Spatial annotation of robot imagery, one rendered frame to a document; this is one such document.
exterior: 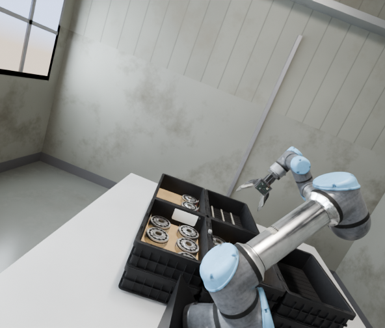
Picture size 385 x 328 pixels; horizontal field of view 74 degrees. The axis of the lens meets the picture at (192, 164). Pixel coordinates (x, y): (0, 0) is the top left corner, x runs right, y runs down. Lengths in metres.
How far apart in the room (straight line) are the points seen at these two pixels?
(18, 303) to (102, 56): 2.68
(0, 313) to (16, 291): 0.08
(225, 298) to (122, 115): 2.68
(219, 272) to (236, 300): 0.09
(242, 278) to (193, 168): 2.43
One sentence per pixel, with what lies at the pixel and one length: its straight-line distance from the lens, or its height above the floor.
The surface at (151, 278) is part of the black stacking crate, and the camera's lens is 1.04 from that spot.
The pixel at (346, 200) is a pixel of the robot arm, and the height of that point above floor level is 1.36.
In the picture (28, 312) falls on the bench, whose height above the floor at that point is 0.70.
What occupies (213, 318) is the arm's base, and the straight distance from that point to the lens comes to 0.81.
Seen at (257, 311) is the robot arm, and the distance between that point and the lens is 0.77.
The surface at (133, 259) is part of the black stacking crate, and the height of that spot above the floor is 0.85.
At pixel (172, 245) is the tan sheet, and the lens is 1.20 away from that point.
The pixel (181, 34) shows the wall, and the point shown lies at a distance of 3.06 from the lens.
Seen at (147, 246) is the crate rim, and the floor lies 0.93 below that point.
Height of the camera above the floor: 1.48
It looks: 15 degrees down
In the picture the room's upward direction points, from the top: 22 degrees clockwise
